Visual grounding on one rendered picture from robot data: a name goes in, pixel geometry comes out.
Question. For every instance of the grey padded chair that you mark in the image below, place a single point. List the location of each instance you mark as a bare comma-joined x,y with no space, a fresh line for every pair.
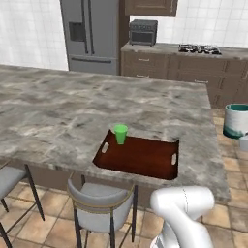
98,210
9,179

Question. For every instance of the green plastic cup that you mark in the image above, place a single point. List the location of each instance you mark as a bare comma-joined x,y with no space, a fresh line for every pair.
120,133

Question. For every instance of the black hob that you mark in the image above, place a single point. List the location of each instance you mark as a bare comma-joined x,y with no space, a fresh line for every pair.
199,49

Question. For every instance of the brown wall cupboard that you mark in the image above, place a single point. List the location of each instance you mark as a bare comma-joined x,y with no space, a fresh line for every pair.
151,7

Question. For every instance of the dark grey toaster oven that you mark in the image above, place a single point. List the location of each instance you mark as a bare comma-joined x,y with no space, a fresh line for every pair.
143,32

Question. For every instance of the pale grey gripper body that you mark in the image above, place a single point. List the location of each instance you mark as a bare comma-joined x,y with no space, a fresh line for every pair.
244,144

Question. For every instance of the dark brown wooden tray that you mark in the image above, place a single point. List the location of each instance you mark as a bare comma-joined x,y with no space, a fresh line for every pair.
139,158

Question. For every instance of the grey steel fridge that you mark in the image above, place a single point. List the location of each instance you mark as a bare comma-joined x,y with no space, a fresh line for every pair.
93,35

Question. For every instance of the white and teal mug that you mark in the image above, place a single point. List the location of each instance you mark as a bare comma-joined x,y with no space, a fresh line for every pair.
235,121

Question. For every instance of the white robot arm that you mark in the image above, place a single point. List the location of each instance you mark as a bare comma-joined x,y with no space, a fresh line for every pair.
180,213

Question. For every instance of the brown base cupboards run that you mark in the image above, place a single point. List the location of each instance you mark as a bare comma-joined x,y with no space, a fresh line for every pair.
193,72

